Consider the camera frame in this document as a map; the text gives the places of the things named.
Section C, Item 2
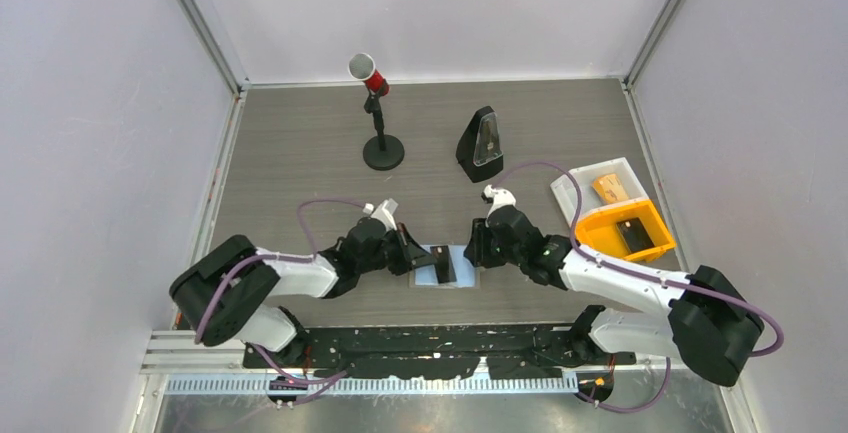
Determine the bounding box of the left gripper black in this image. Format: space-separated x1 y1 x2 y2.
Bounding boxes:
357 221 436 275

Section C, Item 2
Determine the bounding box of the grey card holder wallet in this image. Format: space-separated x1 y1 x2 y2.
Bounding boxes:
409 244 479 289

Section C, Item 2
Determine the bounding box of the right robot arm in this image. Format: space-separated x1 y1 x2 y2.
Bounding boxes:
464 205 764 387

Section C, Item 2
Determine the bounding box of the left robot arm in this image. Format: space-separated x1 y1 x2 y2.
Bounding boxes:
169 217 437 367

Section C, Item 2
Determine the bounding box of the orange card in white bin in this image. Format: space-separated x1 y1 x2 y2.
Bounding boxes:
592 173 630 205

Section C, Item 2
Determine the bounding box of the black card in yellow bin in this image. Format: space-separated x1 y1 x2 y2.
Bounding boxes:
616 218 654 254

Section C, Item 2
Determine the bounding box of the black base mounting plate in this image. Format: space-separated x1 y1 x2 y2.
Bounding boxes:
242 324 636 383

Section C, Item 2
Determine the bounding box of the black metronome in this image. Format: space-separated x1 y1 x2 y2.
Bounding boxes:
455 106 504 183

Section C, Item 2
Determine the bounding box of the white plastic bin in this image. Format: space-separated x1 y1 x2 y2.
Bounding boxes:
550 157 648 225

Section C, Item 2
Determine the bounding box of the red microphone on stand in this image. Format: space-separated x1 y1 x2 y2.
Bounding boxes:
348 53 405 171

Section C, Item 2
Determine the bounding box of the yellow plastic bin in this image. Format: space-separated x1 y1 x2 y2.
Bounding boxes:
576 199 676 262

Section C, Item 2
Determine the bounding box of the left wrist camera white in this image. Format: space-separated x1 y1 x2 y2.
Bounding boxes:
362 198 398 231

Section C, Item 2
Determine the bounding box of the aluminium rail frame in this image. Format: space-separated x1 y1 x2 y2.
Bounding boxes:
142 330 664 403

